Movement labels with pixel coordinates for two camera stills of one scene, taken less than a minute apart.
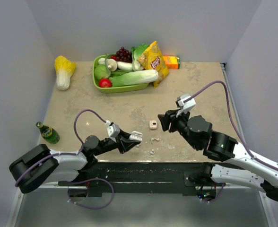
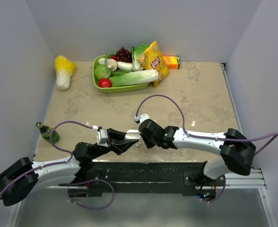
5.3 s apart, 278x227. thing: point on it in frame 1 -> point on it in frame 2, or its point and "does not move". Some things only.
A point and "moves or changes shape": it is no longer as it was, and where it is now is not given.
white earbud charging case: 137,135 moves or changes shape
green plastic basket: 117,89 does not move
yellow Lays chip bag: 152,58 does not move
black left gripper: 126,144 does not move
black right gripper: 169,116 -> 149,144
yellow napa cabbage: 64,68 does not move
